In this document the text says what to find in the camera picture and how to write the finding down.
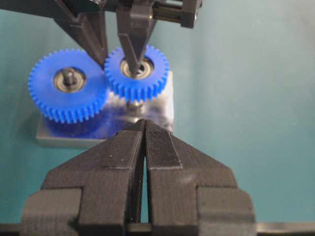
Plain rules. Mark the large blue gear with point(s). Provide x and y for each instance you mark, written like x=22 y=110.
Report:
x=45 y=83

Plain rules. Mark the small blue gear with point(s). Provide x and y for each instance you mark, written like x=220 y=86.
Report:
x=134 y=89

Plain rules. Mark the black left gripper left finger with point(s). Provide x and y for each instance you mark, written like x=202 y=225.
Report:
x=92 y=194

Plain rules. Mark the small gear steel shaft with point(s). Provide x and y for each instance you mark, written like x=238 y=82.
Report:
x=135 y=107

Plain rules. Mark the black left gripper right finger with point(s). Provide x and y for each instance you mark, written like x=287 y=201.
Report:
x=192 y=194

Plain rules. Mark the large gear steel shaft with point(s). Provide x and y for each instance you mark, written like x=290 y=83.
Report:
x=69 y=78

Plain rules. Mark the other arm gripper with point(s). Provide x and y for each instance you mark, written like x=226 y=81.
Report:
x=136 y=20

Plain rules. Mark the grey metal base plate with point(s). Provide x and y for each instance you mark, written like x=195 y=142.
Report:
x=111 y=119

